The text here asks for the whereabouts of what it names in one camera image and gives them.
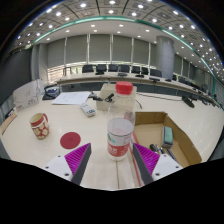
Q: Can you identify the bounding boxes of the black marker pen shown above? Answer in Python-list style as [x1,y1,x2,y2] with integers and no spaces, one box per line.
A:
[165,147,178,162]
[149,143,160,154]

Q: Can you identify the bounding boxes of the clear red-capped drink bottle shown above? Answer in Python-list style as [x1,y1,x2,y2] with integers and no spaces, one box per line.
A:
[106,81,137,162]

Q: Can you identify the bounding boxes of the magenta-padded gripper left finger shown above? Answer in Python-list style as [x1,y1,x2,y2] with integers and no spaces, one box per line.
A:
[43,142,92,186]

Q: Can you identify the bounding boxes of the black bag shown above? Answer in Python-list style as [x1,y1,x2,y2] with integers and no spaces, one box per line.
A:
[42,84,62,101]

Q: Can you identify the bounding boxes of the grey-green whiteboard eraser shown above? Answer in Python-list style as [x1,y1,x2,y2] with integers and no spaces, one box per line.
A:
[161,125,175,149]

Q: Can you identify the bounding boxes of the red and cream mug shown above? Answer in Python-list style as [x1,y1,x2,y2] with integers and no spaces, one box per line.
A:
[29,112,51,140]

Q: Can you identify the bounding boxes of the open brown cardboard box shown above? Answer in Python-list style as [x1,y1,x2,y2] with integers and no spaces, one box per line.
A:
[131,111,203,169]

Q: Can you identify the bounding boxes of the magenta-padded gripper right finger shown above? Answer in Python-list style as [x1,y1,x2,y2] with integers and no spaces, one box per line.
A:
[131,142,183,186]

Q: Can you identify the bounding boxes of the flat round red coaster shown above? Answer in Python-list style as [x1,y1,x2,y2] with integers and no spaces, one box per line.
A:
[59,131,82,150]

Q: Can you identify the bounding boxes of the white paper sheet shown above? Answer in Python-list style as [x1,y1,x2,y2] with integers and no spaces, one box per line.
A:
[51,91,92,106]

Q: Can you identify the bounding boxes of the ceiling lights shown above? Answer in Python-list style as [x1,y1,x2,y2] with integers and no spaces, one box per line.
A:
[16,0,224,81]

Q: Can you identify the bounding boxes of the black office chairs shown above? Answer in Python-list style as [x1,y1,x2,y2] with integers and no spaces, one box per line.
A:
[81,63,214,98]

